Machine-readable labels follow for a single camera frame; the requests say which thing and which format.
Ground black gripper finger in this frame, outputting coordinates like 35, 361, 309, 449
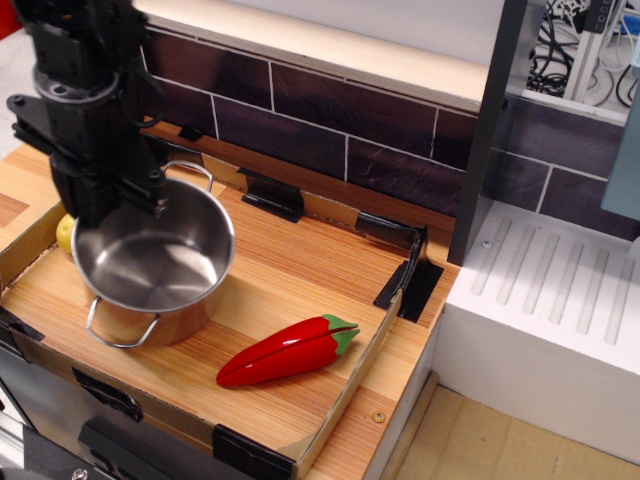
50, 157, 122, 228
112, 174, 168, 217

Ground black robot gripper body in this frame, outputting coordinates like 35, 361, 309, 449
7, 74, 164, 182

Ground stainless steel pot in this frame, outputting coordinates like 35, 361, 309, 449
71, 177, 236, 349

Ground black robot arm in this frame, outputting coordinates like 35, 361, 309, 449
7, 1, 167, 228

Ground cardboard fence with black tape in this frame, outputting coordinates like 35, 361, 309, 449
1, 145, 439, 479

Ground yellow toy potato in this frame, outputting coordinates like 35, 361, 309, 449
55, 214, 76, 254

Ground red toy chili pepper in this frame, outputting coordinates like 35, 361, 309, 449
216, 314, 360, 387

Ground light wooden shelf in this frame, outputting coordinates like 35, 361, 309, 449
134, 1, 488, 113

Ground dark grey vertical panel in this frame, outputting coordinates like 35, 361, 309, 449
448, 1, 527, 266

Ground white sink drainboard unit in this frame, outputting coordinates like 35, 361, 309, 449
433, 202, 639, 463

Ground tangled black cables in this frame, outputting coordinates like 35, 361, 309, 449
527, 0, 640, 106

